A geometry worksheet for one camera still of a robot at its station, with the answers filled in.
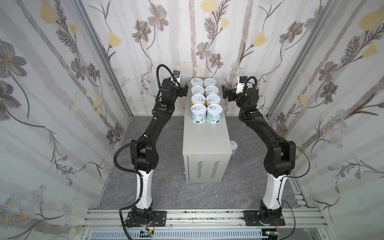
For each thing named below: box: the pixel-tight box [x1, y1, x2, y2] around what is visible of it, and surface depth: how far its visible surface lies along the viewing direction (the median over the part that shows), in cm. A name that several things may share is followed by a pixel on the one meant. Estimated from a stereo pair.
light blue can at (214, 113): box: [206, 104, 224, 124], surface depth 70 cm
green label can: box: [191, 85, 205, 96], surface depth 79 cm
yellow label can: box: [190, 78, 204, 89], surface depth 84 cm
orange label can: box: [191, 94, 206, 106], surface depth 75 cm
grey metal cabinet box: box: [182, 81, 233, 183], surface depth 70 cm
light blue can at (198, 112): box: [191, 103, 207, 124], surface depth 70 cm
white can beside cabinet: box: [230, 140, 239, 155], surface depth 99 cm
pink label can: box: [203, 78, 217, 89], surface depth 84 cm
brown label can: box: [204, 85, 219, 97], surface depth 79 cm
